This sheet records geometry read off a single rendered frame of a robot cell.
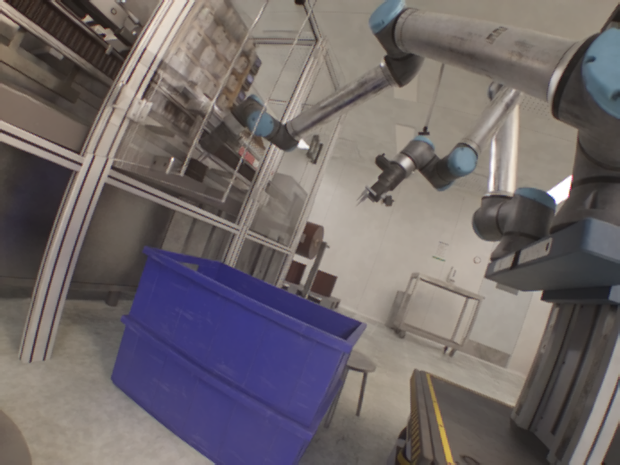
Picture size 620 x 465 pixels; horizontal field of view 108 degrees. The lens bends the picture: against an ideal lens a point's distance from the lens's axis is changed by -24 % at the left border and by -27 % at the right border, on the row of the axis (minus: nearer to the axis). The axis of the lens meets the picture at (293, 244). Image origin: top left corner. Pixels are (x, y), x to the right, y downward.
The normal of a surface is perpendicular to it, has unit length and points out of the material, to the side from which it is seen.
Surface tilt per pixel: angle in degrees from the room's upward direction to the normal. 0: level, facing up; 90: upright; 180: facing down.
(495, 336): 90
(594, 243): 90
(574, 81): 126
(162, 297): 90
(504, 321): 90
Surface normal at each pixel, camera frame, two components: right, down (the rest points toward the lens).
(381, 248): -0.33, -0.16
